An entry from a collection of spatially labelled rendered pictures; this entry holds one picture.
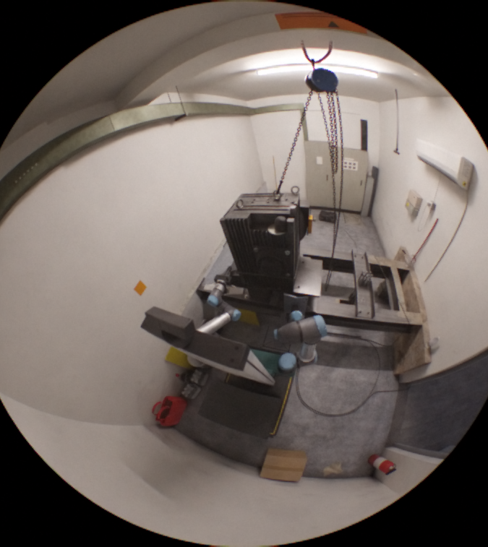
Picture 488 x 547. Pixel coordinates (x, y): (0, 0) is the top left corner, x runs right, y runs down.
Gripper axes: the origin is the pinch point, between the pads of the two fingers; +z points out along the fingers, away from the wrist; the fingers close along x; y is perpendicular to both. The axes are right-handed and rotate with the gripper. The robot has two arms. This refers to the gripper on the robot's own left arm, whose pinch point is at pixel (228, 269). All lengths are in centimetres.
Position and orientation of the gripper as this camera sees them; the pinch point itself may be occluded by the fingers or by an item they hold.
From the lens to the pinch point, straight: 126.6
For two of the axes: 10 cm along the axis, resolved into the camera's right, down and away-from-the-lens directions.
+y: -2.1, -6.4, -7.4
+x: -9.2, -1.3, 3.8
